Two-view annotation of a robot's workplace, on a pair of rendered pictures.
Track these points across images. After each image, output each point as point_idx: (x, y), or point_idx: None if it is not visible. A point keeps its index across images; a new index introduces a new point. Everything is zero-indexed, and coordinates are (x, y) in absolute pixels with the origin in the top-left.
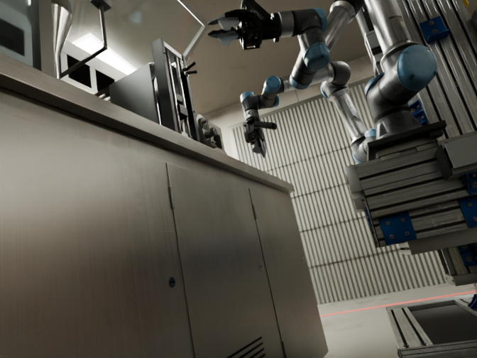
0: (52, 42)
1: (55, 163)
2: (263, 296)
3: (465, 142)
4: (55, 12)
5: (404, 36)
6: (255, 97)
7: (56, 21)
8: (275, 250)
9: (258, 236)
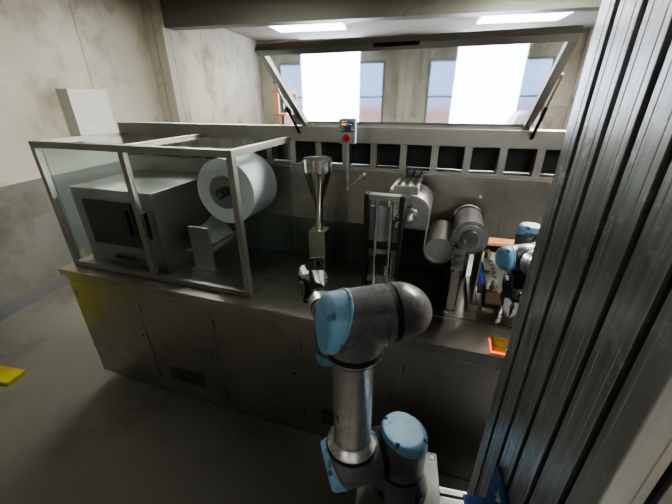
0: (246, 274)
1: (243, 327)
2: (383, 410)
3: None
4: (309, 178)
5: (334, 434)
6: (525, 242)
7: (311, 184)
8: (430, 399)
9: (399, 382)
